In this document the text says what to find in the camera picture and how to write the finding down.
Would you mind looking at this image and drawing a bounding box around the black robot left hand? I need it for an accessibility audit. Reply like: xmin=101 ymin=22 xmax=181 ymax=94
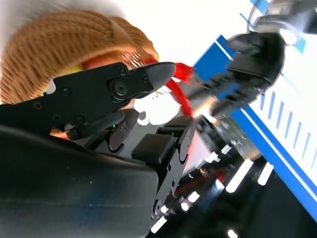
xmin=187 ymin=31 xmax=286 ymax=118

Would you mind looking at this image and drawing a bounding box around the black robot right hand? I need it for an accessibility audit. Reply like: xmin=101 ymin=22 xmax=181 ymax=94
xmin=0 ymin=61 xmax=197 ymax=238

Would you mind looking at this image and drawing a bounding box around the wicker basket with red handle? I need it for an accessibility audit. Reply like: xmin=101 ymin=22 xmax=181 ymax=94
xmin=0 ymin=9 xmax=197 ymax=120

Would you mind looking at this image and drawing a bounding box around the red yellow apple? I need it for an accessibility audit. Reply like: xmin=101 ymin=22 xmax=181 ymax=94
xmin=59 ymin=53 xmax=131 ymax=76

